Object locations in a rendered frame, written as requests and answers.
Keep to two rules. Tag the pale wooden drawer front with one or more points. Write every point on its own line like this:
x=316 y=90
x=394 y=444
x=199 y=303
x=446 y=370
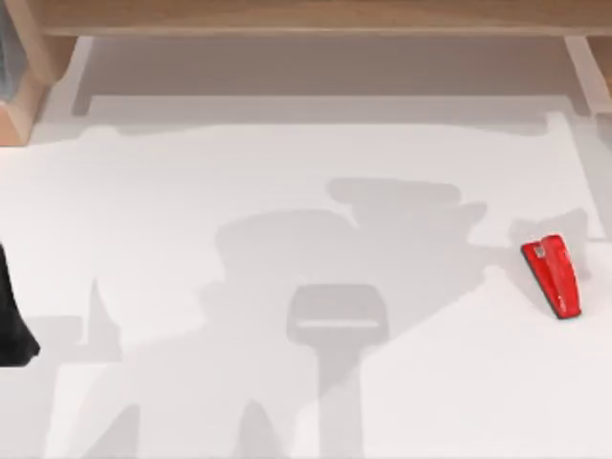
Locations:
x=315 y=16

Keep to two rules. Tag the red stapler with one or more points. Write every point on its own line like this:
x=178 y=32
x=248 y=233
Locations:
x=554 y=275

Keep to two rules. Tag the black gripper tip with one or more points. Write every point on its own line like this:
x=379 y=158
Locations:
x=12 y=330

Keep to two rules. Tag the wooden cupboard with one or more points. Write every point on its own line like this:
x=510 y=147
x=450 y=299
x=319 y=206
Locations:
x=24 y=72

